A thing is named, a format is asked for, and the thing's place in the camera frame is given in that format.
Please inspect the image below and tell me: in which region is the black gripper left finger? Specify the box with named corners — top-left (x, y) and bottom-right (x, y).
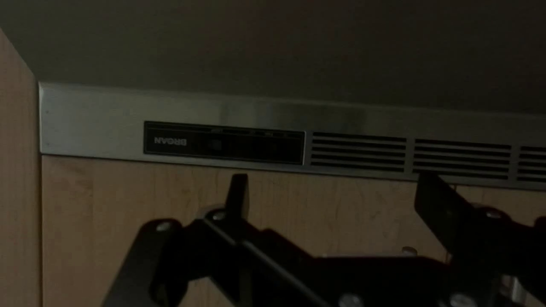
top-left (102, 172), bottom-right (335, 307)

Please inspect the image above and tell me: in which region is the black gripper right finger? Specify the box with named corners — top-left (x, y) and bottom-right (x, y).
top-left (414, 171), bottom-right (546, 307)

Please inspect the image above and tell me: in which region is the black hood control panel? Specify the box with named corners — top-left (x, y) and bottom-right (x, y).
top-left (142, 120), bottom-right (306, 167)

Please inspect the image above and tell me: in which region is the wooden cabinet above hood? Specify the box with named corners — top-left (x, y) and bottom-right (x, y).
top-left (40, 154), bottom-right (546, 307)

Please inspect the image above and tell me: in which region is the stainless steel range hood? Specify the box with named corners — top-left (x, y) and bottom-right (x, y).
top-left (37, 80), bottom-right (546, 193)

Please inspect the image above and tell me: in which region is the long wooden wall cabinet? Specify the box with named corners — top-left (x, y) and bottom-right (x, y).
top-left (0, 31), bottom-right (44, 307)

